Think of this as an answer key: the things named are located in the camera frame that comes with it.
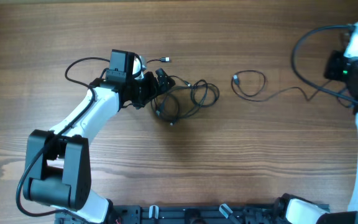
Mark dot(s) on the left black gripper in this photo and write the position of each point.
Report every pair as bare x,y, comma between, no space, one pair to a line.
153,88

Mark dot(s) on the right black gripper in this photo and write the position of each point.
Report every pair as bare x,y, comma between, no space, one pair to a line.
332,66

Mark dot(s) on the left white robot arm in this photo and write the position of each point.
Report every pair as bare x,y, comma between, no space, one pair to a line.
57,173

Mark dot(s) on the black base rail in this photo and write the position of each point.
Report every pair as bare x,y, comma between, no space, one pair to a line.
250,213

